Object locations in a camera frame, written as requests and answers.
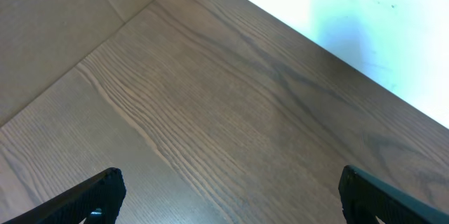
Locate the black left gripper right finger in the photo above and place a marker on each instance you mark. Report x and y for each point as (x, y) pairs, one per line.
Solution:
(366, 199)

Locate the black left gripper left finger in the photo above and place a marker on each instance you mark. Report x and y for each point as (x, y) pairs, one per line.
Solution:
(96, 200)

